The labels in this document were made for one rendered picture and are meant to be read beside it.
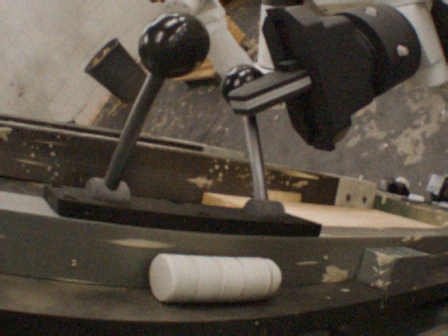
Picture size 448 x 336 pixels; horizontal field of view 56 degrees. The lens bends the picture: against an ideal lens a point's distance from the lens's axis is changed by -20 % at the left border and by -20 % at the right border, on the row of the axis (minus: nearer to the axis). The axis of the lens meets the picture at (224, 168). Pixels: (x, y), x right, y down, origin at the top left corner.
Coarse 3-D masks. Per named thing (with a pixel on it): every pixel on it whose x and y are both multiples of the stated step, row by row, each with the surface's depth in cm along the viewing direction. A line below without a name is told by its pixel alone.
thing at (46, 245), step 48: (0, 192) 27; (0, 240) 23; (48, 240) 25; (96, 240) 27; (144, 240) 29; (192, 240) 30; (240, 240) 32; (288, 240) 35; (336, 240) 38; (384, 240) 42; (432, 240) 48
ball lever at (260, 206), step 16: (224, 80) 39; (240, 80) 38; (224, 96) 40; (256, 128) 38; (256, 144) 38; (256, 160) 37; (256, 176) 37; (256, 192) 37; (256, 208) 35; (272, 208) 35
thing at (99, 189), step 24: (168, 24) 23; (192, 24) 23; (144, 48) 24; (168, 48) 23; (192, 48) 23; (168, 72) 24; (144, 96) 26; (144, 120) 27; (120, 144) 27; (120, 168) 28; (96, 192) 28; (120, 192) 29
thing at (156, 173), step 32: (0, 128) 55; (32, 128) 58; (0, 160) 55; (32, 160) 58; (64, 160) 61; (96, 160) 64; (160, 160) 69; (192, 160) 72; (224, 160) 75; (160, 192) 70; (192, 192) 73; (224, 192) 76; (320, 192) 87; (352, 192) 92
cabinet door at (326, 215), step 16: (288, 208) 74; (304, 208) 77; (320, 208) 80; (336, 208) 85; (352, 208) 89; (336, 224) 65; (352, 224) 68; (368, 224) 71; (384, 224) 74; (400, 224) 78; (416, 224) 79
